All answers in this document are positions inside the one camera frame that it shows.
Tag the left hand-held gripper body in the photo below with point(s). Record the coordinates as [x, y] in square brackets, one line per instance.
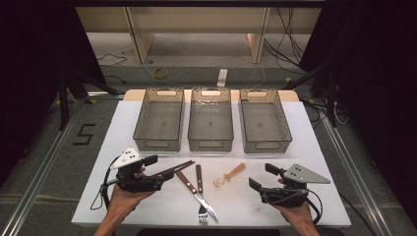
[137, 183]

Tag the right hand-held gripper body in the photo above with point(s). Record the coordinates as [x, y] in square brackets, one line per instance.
[288, 195]

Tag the brown wooden chopstick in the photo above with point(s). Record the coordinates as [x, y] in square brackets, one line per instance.
[182, 165]
[187, 166]

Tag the smoky clear plastic bin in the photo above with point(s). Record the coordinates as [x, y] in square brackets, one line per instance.
[159, 121]
[264, 123]
[210, 121]

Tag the person's left hand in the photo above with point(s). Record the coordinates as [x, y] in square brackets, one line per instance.
[126, 198]

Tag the person's right hand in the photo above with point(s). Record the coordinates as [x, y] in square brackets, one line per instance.
[298, 214]

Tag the person's dark clothing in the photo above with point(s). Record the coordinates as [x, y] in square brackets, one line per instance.
[209, 232]

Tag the yellow tape roll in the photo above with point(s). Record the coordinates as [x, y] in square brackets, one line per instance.
[155, 73]

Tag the black metal stand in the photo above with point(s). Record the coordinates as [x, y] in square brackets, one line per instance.
[63, 98]
[331, 98]

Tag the white power strip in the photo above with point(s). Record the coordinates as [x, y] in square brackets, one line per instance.
[222, 77]

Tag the light wooden shelf unit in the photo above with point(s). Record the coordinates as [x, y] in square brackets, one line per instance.
[196, 23]

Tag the aluminium floor rail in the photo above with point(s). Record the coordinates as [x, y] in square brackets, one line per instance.
[42, 164]
[354, 170]

